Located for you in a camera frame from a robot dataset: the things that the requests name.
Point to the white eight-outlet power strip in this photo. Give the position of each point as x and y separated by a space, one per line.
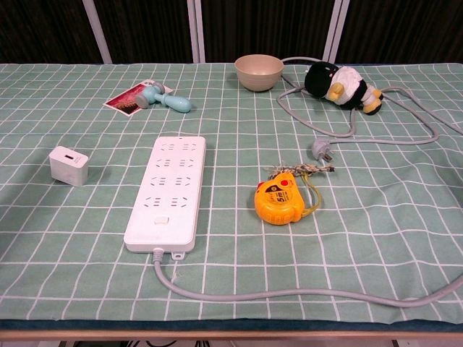
166 220

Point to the white USB charger block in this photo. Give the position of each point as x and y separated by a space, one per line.
68 170

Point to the yellow tape measure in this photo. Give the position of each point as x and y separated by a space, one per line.
278 206

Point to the light blue massage roller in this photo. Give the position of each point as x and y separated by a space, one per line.
173 102

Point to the beige bowl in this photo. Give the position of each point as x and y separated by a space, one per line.
258 81

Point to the black white penguin plush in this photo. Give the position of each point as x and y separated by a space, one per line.
322 81

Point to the red photo card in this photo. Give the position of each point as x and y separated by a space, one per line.
124 99

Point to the green checked tablecloth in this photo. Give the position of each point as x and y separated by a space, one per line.
72 235

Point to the white frame post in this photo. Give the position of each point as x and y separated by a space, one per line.
335 32
97 32
196 32

